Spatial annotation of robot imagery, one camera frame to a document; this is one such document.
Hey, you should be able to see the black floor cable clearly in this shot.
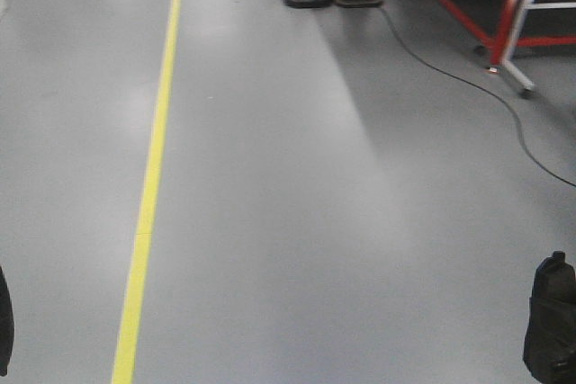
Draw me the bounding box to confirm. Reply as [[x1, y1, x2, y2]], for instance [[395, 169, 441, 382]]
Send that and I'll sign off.
[[314, 0, 576, 188]]

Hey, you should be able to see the brake pad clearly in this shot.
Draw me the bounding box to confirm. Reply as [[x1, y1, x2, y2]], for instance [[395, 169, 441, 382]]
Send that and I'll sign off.
[[0, 272, 14, 377], [523, 251, 575, 383]]

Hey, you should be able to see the red metal frame cart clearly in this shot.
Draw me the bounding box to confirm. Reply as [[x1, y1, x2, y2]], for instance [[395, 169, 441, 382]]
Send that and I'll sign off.
[[437, 0, 575, 98]]

